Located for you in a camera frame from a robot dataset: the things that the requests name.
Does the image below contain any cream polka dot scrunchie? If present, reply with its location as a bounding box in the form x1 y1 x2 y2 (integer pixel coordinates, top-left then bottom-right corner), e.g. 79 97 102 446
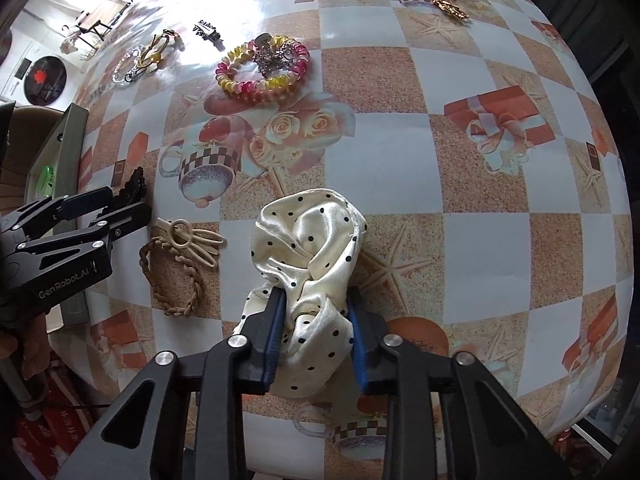
232 187 368 401

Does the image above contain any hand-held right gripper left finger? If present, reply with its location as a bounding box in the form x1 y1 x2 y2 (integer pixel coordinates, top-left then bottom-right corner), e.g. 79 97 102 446
55 285 289 480

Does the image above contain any wire basket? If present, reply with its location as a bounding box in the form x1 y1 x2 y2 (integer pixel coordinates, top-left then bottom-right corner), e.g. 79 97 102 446
60 27 88 58

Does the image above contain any person's left hand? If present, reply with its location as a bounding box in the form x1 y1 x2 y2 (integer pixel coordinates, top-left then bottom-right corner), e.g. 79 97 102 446
19 316 52 379

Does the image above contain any white washing machine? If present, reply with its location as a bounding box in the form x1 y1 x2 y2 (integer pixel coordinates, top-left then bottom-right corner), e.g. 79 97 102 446
0 35 76 111

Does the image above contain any beige hair clip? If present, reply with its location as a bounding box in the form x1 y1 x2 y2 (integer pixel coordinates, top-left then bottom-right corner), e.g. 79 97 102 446
152 217 226 268

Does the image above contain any printed checkered tablecloth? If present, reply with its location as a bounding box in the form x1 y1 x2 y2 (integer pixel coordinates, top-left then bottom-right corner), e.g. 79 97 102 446
47 0 638 480

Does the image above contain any dark grey furniture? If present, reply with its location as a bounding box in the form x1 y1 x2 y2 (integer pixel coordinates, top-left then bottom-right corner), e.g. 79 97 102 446
530 0 640 86

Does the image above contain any black frame folding chair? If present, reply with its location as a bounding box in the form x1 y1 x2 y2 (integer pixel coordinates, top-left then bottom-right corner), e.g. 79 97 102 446
75 0 130 36

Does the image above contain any pink yellow spiral hair tie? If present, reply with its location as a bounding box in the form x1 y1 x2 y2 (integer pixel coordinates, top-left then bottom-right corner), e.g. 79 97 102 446
215 35 311 106

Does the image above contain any black lettered hair clip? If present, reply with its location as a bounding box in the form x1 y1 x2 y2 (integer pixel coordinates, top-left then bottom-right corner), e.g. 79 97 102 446
192 20 225 53

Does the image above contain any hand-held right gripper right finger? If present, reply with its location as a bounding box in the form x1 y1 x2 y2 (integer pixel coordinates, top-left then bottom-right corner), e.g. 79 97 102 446
347 287 576 480

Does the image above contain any gold brooch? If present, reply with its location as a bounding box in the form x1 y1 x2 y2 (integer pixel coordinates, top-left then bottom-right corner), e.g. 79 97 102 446
429 0 471 22

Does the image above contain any silver hair claw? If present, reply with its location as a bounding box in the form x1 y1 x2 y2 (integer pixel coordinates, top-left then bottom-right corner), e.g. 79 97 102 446
252 34 296 76

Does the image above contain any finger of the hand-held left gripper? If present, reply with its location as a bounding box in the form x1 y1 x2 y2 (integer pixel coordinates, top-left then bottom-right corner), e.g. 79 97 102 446
0 186 115 233
16 201 152 262

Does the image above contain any beige braided hair tie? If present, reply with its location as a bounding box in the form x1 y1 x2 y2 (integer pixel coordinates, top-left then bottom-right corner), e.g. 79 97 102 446
138 237 205 318

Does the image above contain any grey-green tray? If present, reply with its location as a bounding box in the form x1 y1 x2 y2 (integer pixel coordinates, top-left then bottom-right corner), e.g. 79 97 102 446
22 102 92 328

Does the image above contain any black wavy hair clip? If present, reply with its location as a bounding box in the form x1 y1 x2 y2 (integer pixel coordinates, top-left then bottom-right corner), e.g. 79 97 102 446
114 167 147 211

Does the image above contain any clear crystal bracelet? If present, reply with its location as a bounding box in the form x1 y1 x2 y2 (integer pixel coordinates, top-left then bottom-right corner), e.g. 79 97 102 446
111 46 146 85

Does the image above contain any red printed blanket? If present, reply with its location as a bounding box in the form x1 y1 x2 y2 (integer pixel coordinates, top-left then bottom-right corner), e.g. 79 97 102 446
15 370 101 461

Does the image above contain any brown leather chair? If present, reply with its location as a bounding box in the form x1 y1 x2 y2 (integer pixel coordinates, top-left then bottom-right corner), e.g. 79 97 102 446
0 107 68 211

